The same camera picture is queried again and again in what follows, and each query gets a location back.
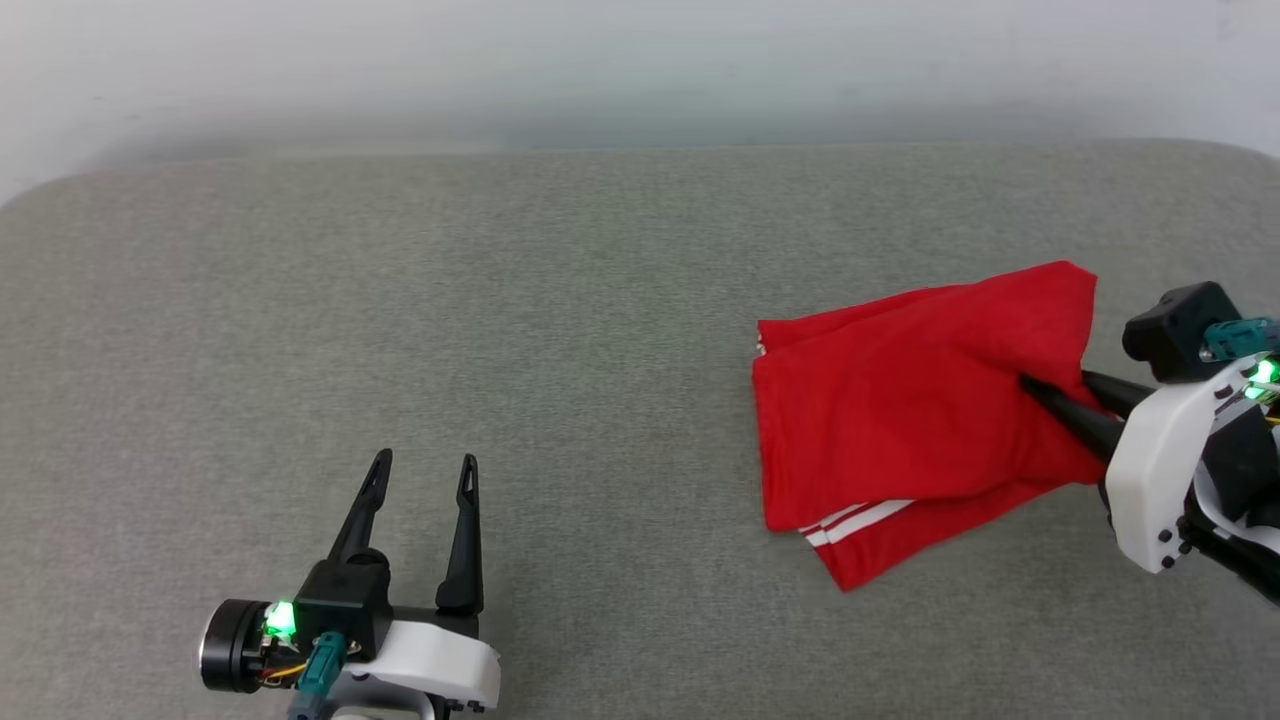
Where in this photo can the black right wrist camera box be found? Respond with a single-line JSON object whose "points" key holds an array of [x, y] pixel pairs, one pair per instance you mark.
{"points": [[1170, 330]]}

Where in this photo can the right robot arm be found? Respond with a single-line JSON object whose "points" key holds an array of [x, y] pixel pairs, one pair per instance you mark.
{"points": [[1240, 470]]}

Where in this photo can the red and white garment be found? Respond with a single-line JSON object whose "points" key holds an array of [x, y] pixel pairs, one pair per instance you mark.
{"points": [[900, 410]]}

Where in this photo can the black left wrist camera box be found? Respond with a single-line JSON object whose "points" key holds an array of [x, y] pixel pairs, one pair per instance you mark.
{"points": [[345, 595]]}

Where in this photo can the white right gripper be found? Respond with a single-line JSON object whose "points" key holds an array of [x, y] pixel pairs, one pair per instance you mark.
{"points": [[1150, 480]]}

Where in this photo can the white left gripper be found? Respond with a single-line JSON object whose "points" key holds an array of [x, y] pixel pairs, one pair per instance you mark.
{"points": [[440, 665]]}

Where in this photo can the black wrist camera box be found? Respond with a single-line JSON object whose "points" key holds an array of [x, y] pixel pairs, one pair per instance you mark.
{"points": [[345, 595], [1170, 330]]}

